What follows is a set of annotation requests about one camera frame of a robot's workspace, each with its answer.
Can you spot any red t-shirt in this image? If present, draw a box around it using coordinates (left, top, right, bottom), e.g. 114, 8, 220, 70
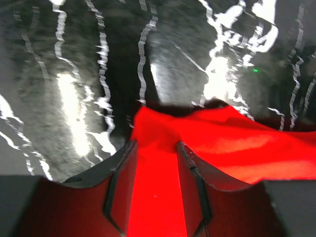
127, 105, 316, 237

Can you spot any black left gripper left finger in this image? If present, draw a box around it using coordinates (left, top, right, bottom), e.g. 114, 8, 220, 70
0, 141, 138, 237

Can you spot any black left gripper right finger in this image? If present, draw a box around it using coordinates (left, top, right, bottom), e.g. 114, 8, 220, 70
176, 142, 316, 237

